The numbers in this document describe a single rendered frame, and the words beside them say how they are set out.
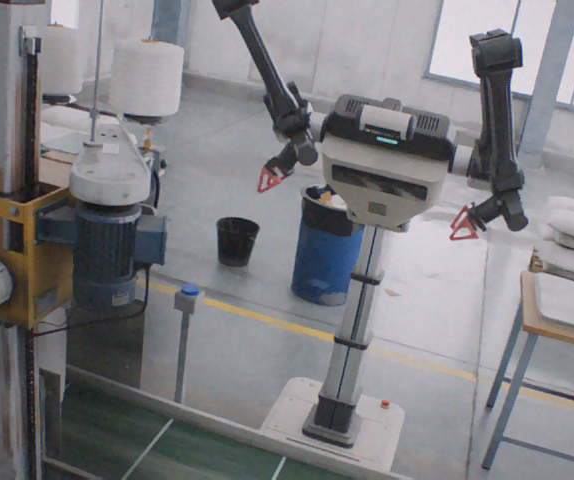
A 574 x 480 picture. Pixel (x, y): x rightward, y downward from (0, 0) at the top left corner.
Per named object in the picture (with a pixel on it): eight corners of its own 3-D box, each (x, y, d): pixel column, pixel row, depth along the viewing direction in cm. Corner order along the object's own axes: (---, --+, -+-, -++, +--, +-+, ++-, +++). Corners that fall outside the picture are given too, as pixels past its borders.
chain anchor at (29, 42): (45, 56, 137) (46, 26, 135) (30, 58, 133) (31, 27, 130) (34, 54, 138) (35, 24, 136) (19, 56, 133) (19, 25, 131)
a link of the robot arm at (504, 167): (515, 31, 144) (468, 43, 145) (524, 43, 140) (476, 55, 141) (521, 175, 173) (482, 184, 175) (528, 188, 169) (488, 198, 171)
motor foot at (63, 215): (97, 239, 156) (99, 204, 153) (69, 255, 146) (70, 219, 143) (65, 229, 158) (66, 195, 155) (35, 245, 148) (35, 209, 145)
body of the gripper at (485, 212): (468, 214, 174) (492, 199, 171) (469, 203, 183) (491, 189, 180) (481, 234, 175) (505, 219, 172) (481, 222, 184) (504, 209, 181)
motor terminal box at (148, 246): (167, 258, 162) (170, 214, 158) (165, 277, 153) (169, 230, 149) (132, 255, 161) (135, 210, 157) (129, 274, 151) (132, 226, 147)
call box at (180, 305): (203, 306, 229) (205, 290, 227) (194, 315, 222) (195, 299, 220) (182, 299, 231) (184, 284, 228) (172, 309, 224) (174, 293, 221)
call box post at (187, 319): (177, 479, 257) (194, 306, 227) (173, 484, 254) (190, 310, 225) (170, 477, 257) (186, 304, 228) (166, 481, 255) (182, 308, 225)
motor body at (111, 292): (146, 299, 164) (153, 203, 155) (114, 325, 151) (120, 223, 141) (93, 282, 168) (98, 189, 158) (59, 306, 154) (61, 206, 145)
